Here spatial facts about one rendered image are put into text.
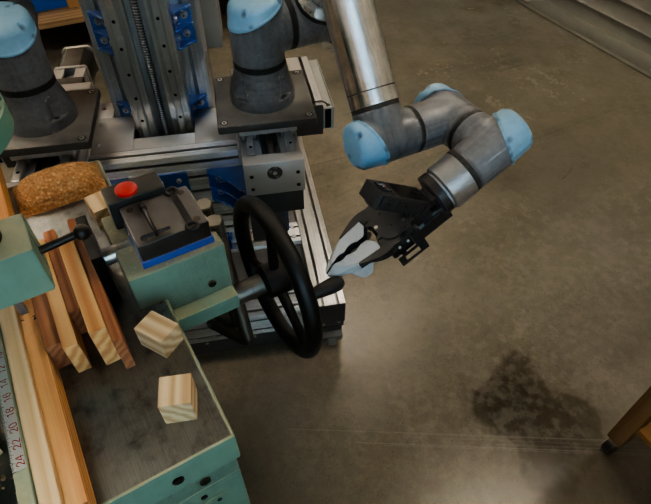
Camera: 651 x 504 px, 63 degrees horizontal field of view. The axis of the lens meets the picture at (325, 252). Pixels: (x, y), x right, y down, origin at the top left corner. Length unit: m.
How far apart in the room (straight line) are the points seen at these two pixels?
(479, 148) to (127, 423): 0.59
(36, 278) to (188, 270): 0.19
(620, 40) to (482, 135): 2.88
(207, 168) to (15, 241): 0.73
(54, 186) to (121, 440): 0.46
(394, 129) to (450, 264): 1.28
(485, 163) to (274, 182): 0.55
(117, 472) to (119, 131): 0.95
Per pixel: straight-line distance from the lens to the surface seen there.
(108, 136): 1.43
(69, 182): 0.97
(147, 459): 0.66
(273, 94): 1.24
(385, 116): 0.81
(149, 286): 0.75
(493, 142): 0.82
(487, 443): 1.68
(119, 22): 1.31
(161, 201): 0.77
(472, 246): 2.13
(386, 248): 0.78
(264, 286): 0.87
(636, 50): 3.61
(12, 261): 0.66
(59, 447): 0.66
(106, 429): 0.69
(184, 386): 0.64
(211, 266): 0.76
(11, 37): 1.25
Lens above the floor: 1.49
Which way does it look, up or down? 47 degrees down
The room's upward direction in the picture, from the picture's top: straight up
